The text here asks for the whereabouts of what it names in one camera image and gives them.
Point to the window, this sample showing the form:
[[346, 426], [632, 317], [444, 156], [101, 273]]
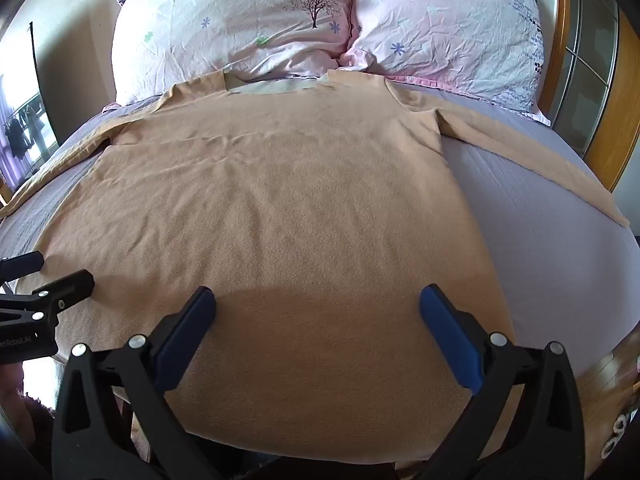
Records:
[[22, 130]]

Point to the wooden frame glass door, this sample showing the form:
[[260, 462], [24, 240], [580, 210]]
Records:
[[597, 75]]

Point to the wooden headboard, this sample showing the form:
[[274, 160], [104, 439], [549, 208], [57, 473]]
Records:
[[562, 35]]

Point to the tan long-sleeved shirt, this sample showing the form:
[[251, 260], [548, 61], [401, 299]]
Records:
[[280, 240]]

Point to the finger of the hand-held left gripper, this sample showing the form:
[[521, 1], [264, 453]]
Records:
[[70, 287], [25, 262]]

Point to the pink floral pillow with tree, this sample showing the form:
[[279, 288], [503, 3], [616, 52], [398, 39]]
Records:
[[235, 25]]

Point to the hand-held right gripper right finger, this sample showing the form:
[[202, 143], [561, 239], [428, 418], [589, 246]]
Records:
[[449, 332]]

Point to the grey bed sheet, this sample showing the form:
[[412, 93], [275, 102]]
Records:
[[530, 240]]

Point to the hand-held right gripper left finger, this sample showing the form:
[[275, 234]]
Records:
[[186, 331]]

